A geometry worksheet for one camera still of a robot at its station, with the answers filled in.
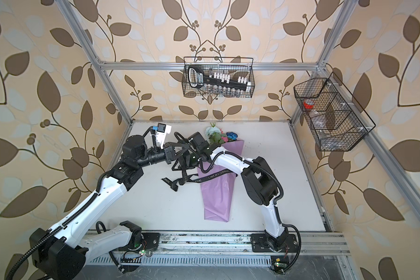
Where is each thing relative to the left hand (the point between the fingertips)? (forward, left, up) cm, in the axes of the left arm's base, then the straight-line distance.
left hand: (188, 147), depth 66 cm
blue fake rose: (+31, -20, -29) cm, 47 cm away
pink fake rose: (+26, -14, -27) cm, 40 cm away
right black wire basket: (+22, -67, -5) cm, 71 cm away
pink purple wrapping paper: (-6, -12, -31) cm, 34 cm away
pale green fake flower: (+30, -8, -26) cm, 41 cm away
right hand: (+1, +9, -20) cm, 22 cm away
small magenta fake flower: (+28, -15, -28) cm, 42 cm away
